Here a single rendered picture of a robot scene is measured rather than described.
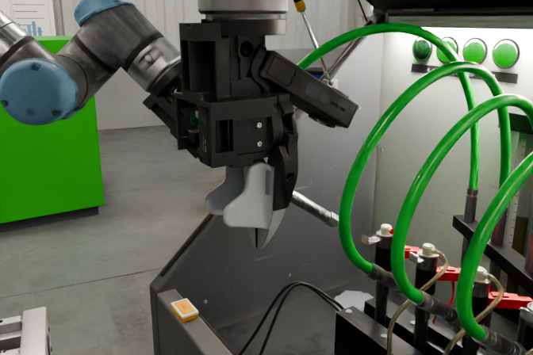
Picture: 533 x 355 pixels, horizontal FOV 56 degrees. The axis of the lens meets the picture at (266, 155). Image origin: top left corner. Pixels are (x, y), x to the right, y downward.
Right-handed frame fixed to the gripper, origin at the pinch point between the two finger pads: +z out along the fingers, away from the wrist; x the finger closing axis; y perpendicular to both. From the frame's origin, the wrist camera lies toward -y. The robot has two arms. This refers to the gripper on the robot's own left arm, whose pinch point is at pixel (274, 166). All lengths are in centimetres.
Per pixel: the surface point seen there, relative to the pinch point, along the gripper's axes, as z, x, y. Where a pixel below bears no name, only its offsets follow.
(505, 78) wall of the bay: 17.8, -11.1, -38.6
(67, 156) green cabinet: -84, -289, 101
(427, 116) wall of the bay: 16.5, -26.8, -29.0
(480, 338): 24.4, 25.6, -2.7
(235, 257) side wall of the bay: 9.7, -26.1, 18.5
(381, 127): 4.2, 15.8, -12.0
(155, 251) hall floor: 6, -248, 94
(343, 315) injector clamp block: 25.3, -4.9, 8.8
